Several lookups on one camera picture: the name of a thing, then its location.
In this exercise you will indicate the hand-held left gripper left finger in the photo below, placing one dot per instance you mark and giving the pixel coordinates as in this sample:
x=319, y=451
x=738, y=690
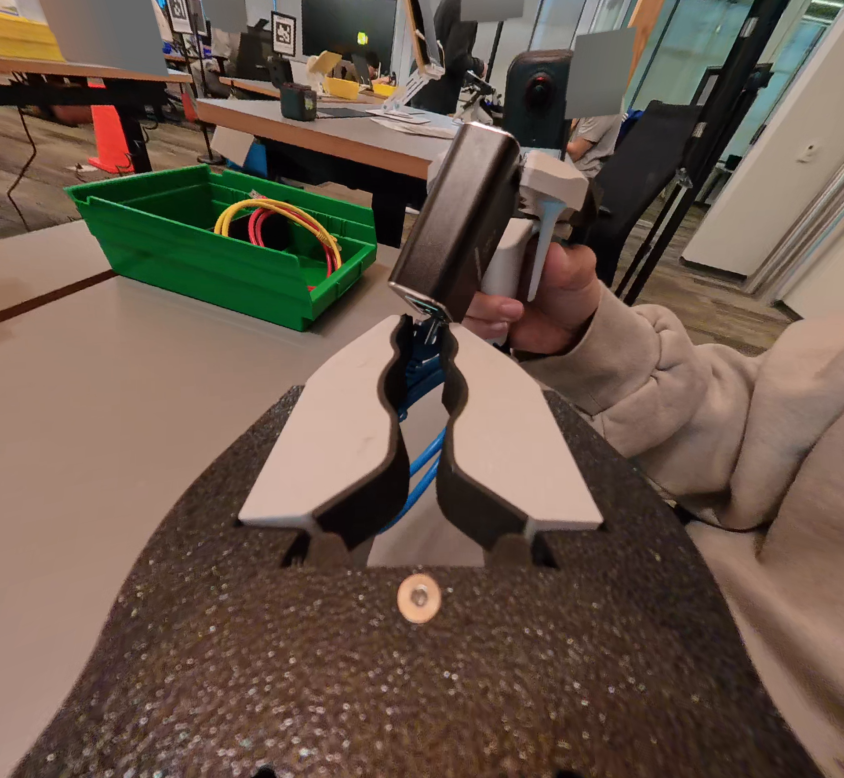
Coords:
x=329, y=448

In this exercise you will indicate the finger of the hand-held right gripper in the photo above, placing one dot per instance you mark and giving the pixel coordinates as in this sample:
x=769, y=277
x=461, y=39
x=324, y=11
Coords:
x=557, y=181
x=438, y=174

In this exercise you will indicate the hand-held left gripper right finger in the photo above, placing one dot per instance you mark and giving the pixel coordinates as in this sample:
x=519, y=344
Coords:
x=514, y=455

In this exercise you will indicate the black ethernet splitter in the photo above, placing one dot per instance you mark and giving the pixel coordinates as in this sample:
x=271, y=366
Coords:
x=455, y=217

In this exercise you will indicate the green plastic bin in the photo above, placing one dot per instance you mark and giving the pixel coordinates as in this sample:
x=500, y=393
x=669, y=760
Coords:
x=198, y=263

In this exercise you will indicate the person's right hand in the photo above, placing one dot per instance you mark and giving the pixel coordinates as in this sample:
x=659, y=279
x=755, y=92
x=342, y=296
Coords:
x=560, y=303

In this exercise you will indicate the black office chair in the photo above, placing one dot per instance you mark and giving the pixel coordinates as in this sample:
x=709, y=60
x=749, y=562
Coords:
x=646, y=164

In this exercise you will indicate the grey table with wooden edge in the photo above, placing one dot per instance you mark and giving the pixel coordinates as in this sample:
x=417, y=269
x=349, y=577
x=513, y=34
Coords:
x=99, y=69
x=343, y=128

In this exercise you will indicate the yellow plastic bin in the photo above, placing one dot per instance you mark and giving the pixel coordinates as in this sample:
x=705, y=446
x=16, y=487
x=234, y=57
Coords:
x=341, y=87

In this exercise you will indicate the wooden stand board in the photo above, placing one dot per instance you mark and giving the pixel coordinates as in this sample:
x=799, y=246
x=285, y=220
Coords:
x=415, y=19

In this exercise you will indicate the black cup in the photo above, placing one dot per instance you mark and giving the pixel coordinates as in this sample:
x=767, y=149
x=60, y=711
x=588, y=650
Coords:
x=297, y=102

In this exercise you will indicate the black monitor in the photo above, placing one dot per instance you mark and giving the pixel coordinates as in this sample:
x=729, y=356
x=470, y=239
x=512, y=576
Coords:
x=343, y=13

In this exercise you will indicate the black-and-white marker sign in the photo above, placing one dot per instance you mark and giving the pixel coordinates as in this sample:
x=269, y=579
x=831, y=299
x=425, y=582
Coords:
x=283, y=32
x=177, y=3

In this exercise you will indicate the black pole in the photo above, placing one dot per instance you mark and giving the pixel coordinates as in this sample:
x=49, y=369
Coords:
x=745, y=65

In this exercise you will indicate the orange traffic cone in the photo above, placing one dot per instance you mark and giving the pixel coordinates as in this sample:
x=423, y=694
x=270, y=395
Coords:
x=109, y=138

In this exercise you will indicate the stack of yellow bins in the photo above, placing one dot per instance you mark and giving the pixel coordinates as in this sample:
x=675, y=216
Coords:
x=26, y=36

